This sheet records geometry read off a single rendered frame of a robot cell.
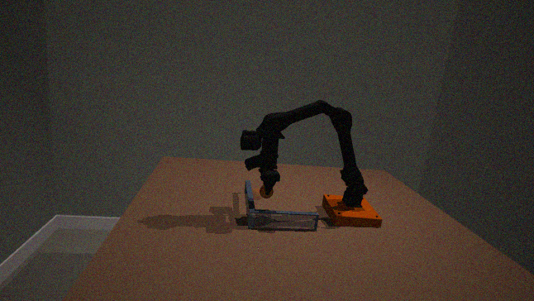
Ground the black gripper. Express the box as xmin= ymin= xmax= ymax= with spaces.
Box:
xmin=258 ymin=150 xmax=280 ymax=195

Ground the brown ball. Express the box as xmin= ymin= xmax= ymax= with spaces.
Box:
xmin=260 ymin=185 xmax=274 ymax=198

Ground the see-through orange ball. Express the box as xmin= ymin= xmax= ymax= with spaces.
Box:
xmin=252 ymin=189 xmax=262 ymax=200

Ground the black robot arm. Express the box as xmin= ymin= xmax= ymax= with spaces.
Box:
xmin=241 ymin=100 xmax=368 ymax=208

